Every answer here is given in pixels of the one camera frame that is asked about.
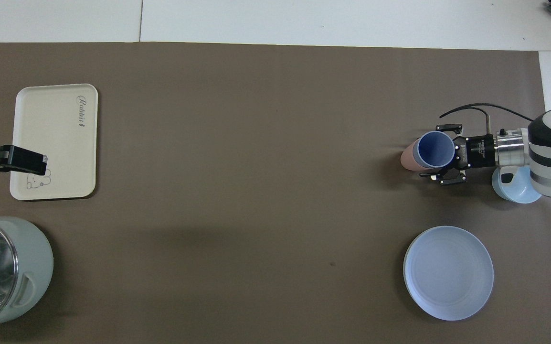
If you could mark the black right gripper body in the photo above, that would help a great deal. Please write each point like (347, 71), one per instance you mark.
(478, 152)

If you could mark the blue plastic cup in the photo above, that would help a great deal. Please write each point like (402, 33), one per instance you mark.
(434, 149)

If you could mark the cream rabbit print tray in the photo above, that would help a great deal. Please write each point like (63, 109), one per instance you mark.
(56, 143)

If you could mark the light blue bowl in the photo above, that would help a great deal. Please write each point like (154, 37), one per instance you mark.
(519, 192)

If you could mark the lavender blue plate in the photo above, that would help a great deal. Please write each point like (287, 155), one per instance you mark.
(447, 274)

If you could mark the pink plastic cup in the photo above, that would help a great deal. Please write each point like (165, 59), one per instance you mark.
(407, 160)

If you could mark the brown paper table mat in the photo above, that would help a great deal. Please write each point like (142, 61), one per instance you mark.
(256, 191)

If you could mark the pale green electric pot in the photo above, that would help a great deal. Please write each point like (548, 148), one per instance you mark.
(34, 258)

